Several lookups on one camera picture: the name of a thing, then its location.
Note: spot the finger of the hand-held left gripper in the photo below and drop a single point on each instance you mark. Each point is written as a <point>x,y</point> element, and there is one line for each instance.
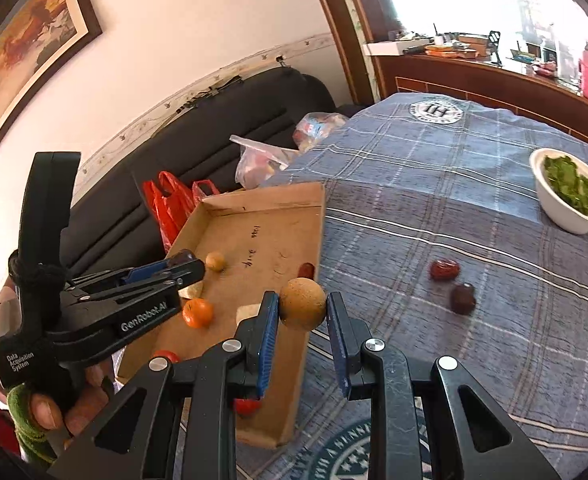
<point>189,275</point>
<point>144,271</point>

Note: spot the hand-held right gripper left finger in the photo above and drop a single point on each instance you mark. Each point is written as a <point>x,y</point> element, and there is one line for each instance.
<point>266,345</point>

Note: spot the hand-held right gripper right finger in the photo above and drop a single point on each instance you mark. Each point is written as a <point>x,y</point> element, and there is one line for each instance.
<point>339,345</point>

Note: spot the brown longan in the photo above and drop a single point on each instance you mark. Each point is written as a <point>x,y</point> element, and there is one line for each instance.
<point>215,261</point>
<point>302,305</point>

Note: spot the orange tangerine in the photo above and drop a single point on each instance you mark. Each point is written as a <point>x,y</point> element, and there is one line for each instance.
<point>197,312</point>

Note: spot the red date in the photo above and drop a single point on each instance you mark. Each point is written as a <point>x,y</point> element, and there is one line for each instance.
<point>444,270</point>
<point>305,270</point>

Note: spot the brown cardboard tray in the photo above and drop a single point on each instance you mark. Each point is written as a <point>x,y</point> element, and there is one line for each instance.
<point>264,230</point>

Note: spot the person's left hand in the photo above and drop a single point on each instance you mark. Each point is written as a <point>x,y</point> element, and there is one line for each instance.
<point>46,410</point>

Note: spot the red cherry tomato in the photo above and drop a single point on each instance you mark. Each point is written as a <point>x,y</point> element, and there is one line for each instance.
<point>166,356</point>
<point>246,406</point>

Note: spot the red plastic bag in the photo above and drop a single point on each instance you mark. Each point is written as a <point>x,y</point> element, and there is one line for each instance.
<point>169,210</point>

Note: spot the clear plastic bag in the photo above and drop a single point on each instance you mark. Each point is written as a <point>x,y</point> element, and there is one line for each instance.
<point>259,165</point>

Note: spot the blue plaid tablecloth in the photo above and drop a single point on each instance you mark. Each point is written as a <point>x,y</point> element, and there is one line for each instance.
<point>399,210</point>

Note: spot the black sofa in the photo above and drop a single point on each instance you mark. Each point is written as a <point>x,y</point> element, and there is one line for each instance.
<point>224,120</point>

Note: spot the plastic bag of snacks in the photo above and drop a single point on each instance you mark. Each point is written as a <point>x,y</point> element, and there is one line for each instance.
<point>319,127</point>

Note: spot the white bowl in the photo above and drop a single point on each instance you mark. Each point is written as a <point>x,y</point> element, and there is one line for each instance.
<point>559,215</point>

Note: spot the framed painting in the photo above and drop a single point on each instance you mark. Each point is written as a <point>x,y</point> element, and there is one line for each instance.
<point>24,45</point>

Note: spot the green leafy vegetables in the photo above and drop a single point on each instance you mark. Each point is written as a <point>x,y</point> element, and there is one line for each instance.
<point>574,185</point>

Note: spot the wooden sideboard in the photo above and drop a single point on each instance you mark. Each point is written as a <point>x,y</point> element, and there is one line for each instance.
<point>474,77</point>

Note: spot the white flat box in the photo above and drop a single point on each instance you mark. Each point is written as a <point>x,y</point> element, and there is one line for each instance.
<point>389,47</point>

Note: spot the orange books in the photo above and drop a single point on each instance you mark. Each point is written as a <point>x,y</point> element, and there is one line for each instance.
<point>446,51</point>

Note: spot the black stand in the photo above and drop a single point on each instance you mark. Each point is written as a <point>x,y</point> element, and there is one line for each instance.
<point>495,42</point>

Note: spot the wooden door frame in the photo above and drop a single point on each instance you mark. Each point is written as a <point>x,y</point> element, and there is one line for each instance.
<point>354,25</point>

